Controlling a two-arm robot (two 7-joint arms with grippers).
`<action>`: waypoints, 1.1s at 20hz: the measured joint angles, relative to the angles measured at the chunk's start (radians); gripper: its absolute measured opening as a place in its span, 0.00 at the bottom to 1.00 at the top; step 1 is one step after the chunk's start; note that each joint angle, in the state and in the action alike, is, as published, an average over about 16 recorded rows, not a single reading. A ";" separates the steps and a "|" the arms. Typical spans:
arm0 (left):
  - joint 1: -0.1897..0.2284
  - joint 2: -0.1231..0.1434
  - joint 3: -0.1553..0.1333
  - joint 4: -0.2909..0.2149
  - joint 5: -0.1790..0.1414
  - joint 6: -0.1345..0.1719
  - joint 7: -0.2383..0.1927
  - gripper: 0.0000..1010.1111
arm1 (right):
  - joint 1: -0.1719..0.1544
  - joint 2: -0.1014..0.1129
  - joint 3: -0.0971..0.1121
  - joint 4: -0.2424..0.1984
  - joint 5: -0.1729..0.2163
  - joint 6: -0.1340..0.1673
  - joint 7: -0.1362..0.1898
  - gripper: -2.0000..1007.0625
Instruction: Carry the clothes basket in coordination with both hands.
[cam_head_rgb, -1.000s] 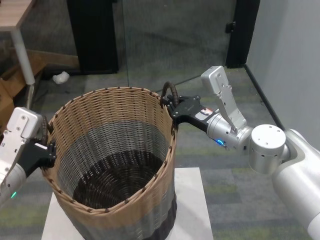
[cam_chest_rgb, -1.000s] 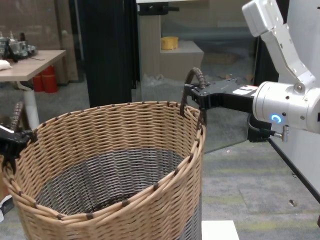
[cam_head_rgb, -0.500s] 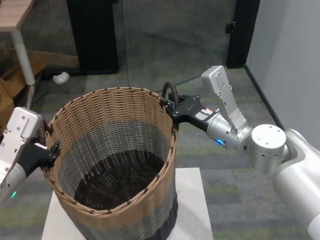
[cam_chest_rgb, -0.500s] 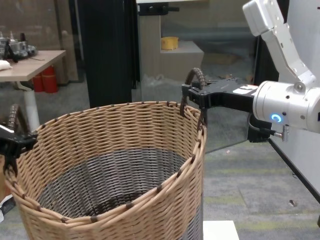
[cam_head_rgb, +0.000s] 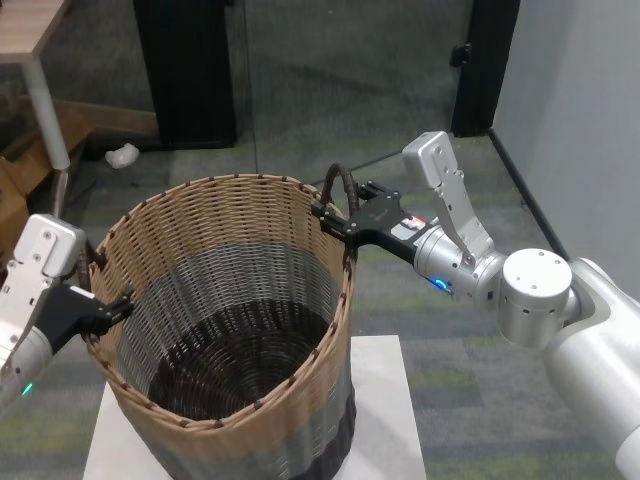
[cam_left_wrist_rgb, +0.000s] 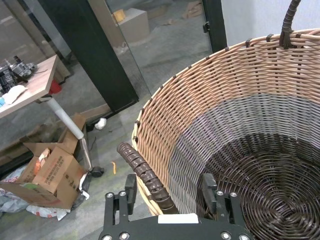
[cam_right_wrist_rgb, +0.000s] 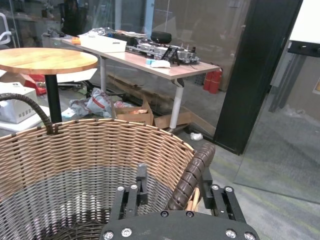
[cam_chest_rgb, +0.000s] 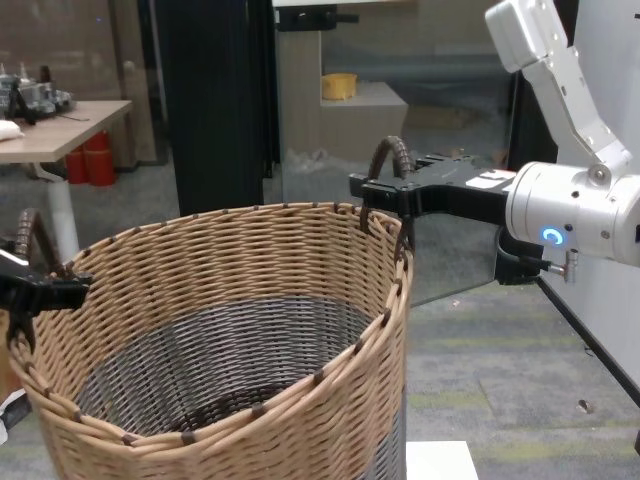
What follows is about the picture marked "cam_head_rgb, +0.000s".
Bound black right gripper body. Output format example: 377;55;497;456
345;191;432;272

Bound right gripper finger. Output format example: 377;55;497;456
311;201;352;238
356;180;400;202

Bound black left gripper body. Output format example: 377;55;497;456
32;284;110;357

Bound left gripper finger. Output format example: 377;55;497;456
91;286;136;342

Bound tan and grey woven basket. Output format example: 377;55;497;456
79;162;359;480

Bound brown cardboard box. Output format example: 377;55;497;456
0;127;57;257

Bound crumpled white paper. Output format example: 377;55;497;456
104;142;141;171

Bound brown wooden plank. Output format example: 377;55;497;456
52;98;162;138

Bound wide black pillar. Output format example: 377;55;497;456
132;0;237;150

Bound wooden desk with white legs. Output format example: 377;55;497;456
0;0;76;217

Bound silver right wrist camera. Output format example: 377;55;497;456
401;130;496;267

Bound black door frame post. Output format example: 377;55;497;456
451;0;522;139

